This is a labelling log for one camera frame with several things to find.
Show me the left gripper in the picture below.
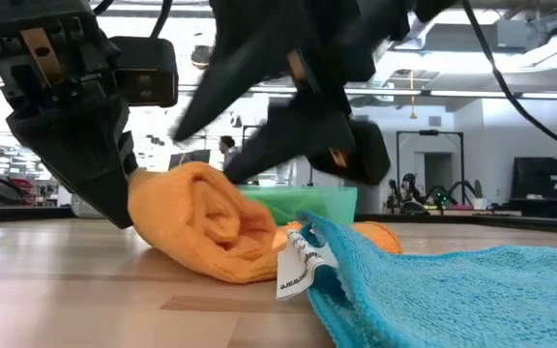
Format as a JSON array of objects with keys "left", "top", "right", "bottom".
[{"left": 0, "top": 0, "right": 140, "bottom": 229}]

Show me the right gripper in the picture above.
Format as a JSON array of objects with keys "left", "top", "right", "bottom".
[{"left": 171, "top": 0, "right": 410, "bottom": 186}]

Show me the orange microfiber towel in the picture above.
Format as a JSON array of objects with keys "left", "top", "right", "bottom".
[{"left": 127, "top": 161, "right": 404, "bottom": 285}]

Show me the blue microfiber towel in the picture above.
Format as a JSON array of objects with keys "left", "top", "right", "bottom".
[{"left": 276, "top": 210, "right": 557, "bottom": 348}]

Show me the teal translucent plastic basket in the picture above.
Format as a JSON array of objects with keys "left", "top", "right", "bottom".
[{"left": 236, "top": 185, "right": 360, "bottom": 228}]

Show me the person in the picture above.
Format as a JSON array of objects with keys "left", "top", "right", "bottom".
[
  {"left": 400, "top": 172, "right": 427, "bottom": 215},
  {"left": 219, "top": 134, "right": 242, "bottom": 171}
]

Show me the black ceiling device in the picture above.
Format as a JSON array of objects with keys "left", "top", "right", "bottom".
[{"left": 191, "top": 45, "right": 213, "bottom": 70}]

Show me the black office monitor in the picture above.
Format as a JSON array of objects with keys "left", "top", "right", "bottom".
[{"left": 167, "top": 149, "right": 212, "bottom": 171}]

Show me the small plant in white pot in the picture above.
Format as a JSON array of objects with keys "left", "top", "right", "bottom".
[{"left": 471, "top": 179, "right": 488, "bottom": 211}]

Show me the large black display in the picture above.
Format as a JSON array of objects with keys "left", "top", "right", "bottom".
[{"left": 513, "top": 157, "right": 557, "bottom": 200}]

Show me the dark office desk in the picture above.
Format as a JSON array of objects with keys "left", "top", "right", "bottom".
[{"left": 471, "top": 195, "right": 557, "bottom": 219}]

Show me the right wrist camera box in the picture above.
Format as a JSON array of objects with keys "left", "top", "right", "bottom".
[{"left": 306, "top": 118, "right": 392, "bottom": 187}]

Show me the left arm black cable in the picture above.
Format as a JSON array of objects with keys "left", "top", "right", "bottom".
[{"left": 92, "top": 0, "right": 174, "bottom": 40}]

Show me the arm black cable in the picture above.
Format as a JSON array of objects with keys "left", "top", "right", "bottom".
[
  {"left": 460, "top": 0, "right": 557, "bottom": 160},
  {"left": 92, "top": 0, "right": 174, "bottom": 40}
]

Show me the yellow hanging cord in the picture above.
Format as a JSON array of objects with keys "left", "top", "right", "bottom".
[{"left": 407, "top": 70, "right": 418, "bottom": 120}]

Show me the silver ventilation duct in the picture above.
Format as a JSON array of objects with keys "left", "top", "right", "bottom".
[{"left": 389, "top": 9, "right": 454, "bottom": 52}]

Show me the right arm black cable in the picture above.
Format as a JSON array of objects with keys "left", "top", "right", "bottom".
[{"left": 460, "top": 0, "right": 557, "bottom": 160}]

